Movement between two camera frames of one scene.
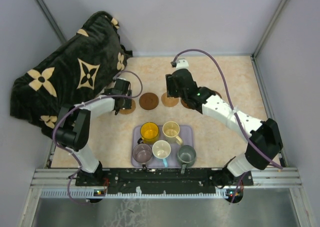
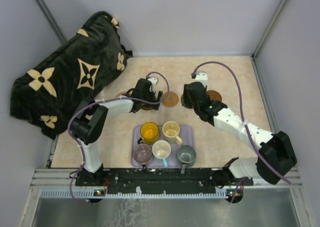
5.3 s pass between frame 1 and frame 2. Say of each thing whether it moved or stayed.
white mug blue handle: stayed
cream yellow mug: stayed
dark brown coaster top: stayed
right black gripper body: moved
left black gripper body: moved
